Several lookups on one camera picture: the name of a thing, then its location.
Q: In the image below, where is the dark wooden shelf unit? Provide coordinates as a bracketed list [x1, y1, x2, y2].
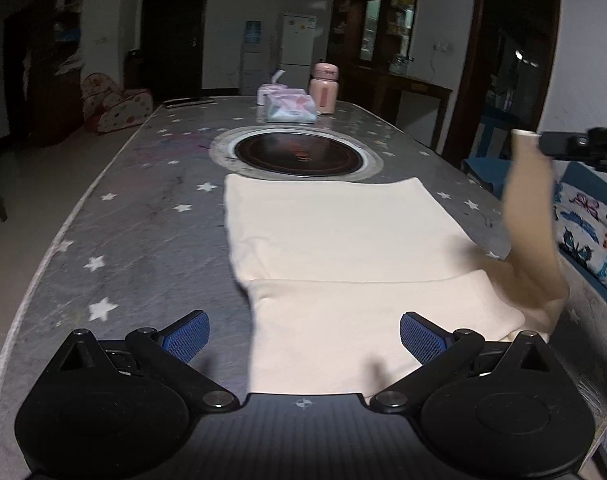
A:
[22, 0, 87, 147]

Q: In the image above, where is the pastel tissue pack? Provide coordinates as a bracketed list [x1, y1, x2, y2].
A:
[265, 92, 319, 125]

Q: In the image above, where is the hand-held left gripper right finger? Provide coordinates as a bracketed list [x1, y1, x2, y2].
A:
[369, 311, 552, 414]

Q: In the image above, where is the blue bench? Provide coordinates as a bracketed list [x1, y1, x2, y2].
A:
[460, 156, 515, 196]

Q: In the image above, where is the dark wooden door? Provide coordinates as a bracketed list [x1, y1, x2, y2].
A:
[142, 0, 209, 104]

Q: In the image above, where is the water dispenser with blue bottle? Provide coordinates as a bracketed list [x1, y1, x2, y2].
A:
[239, 20, 265, 96]

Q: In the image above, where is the pink tissue pack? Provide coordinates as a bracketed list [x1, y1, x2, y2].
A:
[256, 70, 290, 106]

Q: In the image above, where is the butterfly print cushion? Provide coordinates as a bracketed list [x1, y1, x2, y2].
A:
[552, 180, 607, 307]

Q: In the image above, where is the cream long-sleeve garment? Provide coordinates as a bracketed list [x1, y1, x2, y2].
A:
[223, 129, 572, 397]

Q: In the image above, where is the dark wooden side table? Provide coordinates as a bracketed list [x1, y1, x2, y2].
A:
[352, 66, 455, 152]

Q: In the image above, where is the white refrigerator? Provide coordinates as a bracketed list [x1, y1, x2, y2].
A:
[281, 12, 318, 96]

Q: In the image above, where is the spotted children's sofa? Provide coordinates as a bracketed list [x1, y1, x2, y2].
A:
[80, 72, 153, 135]

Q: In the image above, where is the pink thermos bottle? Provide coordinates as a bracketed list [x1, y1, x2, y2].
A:
[309, 62, 339, 116]

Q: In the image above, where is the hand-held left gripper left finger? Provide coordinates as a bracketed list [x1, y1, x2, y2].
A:
[58, 310, 239, 414]

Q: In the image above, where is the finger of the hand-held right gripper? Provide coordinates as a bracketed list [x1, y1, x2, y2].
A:
[539, 131, 592, 157]

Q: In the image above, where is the round black induction cooktop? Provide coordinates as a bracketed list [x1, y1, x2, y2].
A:
[210, 125, 385, 182]

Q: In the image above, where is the dark wooden glass cabinet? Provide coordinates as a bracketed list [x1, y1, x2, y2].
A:
[327, 0, 421, 108]

